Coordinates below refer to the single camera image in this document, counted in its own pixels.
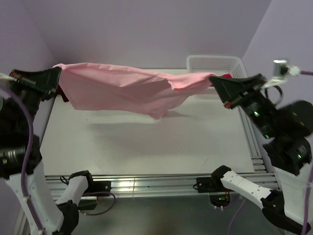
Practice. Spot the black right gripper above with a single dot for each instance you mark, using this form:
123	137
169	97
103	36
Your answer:
228	88

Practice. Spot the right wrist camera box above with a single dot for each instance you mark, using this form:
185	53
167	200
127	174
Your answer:
282	70

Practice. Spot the aluminium frame rails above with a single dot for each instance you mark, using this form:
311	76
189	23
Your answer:
145	157

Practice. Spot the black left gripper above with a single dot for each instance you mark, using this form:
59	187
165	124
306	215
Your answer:
45	81

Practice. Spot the white plastic basket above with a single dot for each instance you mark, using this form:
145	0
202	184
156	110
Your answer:
219	65

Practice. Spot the dark maroon t-shirt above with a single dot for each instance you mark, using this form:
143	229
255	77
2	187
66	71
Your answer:
60	92

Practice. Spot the light pink t-shirt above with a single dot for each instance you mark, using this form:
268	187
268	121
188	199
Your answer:
95	87

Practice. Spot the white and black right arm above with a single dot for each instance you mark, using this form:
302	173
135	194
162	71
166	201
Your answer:
286	128

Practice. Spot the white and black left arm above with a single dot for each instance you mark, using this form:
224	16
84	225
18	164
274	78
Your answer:
21	163

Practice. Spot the red rolled t-shirt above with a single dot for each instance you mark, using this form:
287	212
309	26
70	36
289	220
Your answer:
224	75

